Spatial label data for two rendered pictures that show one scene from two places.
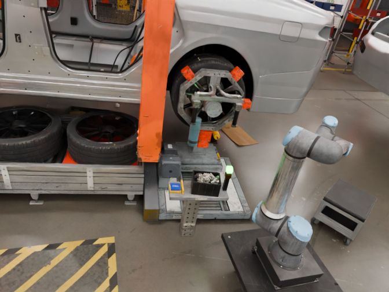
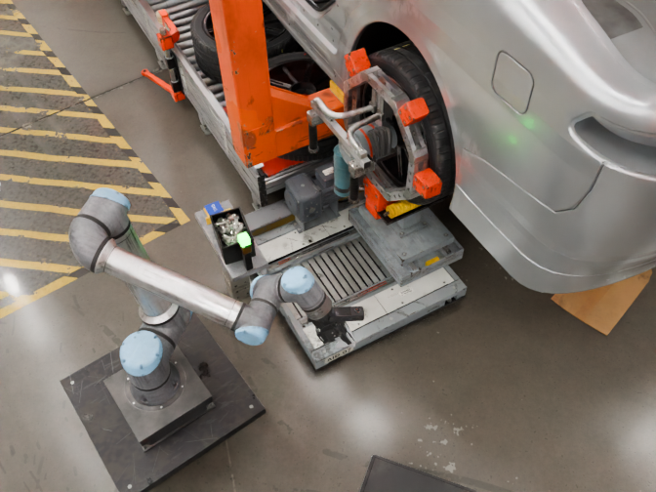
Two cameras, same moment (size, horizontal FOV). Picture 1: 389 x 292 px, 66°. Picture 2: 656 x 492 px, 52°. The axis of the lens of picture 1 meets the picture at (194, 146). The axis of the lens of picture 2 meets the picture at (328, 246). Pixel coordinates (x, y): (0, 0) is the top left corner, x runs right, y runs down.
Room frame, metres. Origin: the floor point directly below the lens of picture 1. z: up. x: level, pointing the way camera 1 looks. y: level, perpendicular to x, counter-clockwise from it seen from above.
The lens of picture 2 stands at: (1.61, -2.04, 2.72)
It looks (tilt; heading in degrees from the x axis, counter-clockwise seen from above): 51 degrees down; 76
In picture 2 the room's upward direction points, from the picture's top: 1 degrees counter-clockwise
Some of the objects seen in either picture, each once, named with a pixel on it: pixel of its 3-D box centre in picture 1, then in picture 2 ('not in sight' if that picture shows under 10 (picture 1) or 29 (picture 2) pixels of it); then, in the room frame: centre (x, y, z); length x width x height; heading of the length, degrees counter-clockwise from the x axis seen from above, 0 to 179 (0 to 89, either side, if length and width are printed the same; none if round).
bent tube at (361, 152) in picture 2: (228, 87); (371, 126); (2.27, -0.19, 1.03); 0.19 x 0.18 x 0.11; 14
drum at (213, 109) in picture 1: (212, 105); (367, 143); (2.29, -0.08, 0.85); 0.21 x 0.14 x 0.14; 14
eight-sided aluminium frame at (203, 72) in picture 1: (210, 101); (382, 137); (2.36, -0.07, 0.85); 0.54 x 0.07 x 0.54; 104
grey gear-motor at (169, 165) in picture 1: (168, 162); (328, 196); (2.20, 0.21, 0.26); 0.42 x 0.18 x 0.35; 14
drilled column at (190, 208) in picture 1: (189, 212); (233, 265); (1.66, -0.05, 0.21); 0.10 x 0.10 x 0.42; 14
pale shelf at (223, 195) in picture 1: (197, 190); (230, 239); (1.67, -0.08, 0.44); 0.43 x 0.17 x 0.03; 104
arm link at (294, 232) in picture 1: (294, 233); (145, 357); (1.27, -0.67, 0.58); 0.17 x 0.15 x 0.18; 56
